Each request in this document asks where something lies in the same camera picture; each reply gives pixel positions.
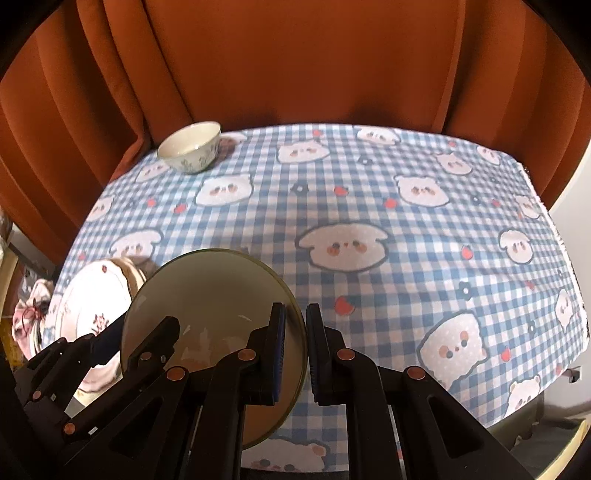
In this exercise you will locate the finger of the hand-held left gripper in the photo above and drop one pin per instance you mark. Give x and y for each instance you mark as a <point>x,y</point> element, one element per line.
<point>157,341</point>
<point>101,348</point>

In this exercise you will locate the pink scalloped plate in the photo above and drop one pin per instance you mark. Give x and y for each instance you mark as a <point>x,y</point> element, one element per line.
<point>87,300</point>

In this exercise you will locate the olive rimmed plate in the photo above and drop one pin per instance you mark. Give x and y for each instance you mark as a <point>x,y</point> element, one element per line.
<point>212,290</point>

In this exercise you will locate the white floral bowl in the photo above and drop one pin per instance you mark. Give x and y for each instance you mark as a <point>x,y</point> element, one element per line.
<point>191,148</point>

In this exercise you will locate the blue checked bear tablecloth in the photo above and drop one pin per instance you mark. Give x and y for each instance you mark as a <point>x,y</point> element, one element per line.
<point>369,207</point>

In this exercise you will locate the cream box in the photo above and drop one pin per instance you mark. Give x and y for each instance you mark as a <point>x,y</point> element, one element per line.
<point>570,441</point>

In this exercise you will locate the orange curtain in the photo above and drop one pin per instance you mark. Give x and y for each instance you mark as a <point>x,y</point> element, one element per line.
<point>295,55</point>

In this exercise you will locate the pink white cloth bundle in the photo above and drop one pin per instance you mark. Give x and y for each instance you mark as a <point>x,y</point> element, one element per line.
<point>27,307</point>

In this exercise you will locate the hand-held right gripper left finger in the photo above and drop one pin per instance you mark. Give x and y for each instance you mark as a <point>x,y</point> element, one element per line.
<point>277,350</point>

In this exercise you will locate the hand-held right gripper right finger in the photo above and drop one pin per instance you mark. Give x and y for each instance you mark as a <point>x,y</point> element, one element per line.
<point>315,360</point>

